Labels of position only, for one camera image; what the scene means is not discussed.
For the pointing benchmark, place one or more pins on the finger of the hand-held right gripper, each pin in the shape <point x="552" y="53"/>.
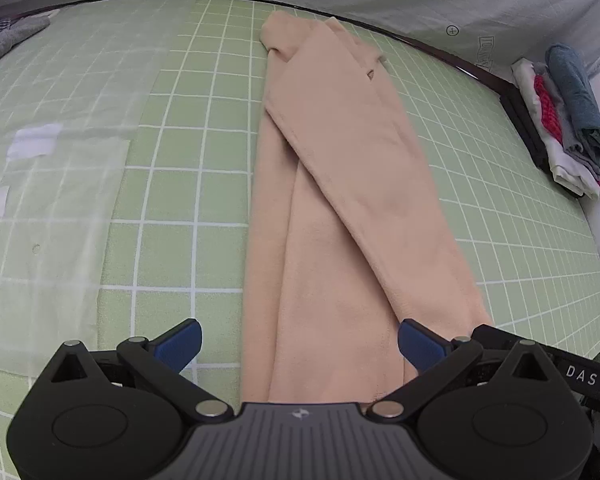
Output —
<point x="495" y="336"/>

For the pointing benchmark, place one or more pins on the teal blue folded garment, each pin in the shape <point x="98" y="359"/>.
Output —
<point x="580" y="95"/>

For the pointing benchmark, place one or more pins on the stack of folded clothes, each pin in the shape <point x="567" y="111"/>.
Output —
<point x="560" y="160"/>

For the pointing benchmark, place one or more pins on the dark bed frame edge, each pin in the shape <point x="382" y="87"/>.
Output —
<point x="430" y="47"/>

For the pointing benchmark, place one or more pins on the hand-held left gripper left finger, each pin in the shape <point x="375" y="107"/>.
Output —
<point x="180" y="345"/>

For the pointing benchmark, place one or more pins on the red knit garment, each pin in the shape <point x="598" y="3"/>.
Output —
<point x="547" y="107"/>

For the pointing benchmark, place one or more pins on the green grid cutting mat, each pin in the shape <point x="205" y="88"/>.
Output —
<point x="505" y="220"/>

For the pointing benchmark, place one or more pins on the large white tape patch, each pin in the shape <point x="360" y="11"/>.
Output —
<point x="35" y="141"/>

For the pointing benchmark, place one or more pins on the peach garment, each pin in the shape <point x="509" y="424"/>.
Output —
<point x="330" y="200"/>

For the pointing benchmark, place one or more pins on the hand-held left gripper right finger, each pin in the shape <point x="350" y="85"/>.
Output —
<point x="420" y="345"/>

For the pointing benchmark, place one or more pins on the grey folded garment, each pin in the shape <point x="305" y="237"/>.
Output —
<point x="582" y="155"/>

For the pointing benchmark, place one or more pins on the grey sweatshirt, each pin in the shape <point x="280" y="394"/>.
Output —
<point x="15" y="35"/>

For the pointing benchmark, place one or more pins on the black folded garment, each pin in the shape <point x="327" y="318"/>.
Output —
<point x="522" y="120"/>

